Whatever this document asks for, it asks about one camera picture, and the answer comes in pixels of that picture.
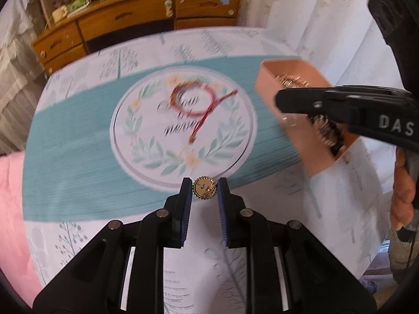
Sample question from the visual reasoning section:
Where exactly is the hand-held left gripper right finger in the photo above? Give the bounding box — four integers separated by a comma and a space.
218, 177, 375, 314

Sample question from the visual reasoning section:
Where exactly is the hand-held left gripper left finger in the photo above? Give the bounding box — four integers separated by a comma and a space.
33, 177, 192, 314

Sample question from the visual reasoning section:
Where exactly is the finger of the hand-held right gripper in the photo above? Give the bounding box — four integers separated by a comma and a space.
275, 85, 414, 129

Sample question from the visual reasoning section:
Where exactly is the round gold brooch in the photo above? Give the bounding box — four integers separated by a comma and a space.
193, 176, 218, 200

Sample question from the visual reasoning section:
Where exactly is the pink cardboard box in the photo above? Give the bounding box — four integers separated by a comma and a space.
255, 58, 361, 175

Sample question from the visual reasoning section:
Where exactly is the black bead bracelet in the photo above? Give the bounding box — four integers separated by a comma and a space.
314, 118, 348, 158

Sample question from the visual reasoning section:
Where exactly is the person's right hand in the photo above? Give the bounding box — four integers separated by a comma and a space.
389, 152, 416, 232

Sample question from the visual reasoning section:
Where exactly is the white leaf print curtain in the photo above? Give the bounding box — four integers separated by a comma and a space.
236, 0, 406, 184

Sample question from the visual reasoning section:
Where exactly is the pink fluffy blanket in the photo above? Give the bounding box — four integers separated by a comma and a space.
0, 152, 43, 298

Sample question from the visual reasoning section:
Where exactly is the wooden dresser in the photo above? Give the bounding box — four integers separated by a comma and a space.
31, 0, 243, 76

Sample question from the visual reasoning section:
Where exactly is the beige lace cover cloth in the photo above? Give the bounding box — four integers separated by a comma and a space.
0, 0, 49, 154

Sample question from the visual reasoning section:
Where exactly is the red string bracelet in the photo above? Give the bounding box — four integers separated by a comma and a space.
168, 80, 239, 144

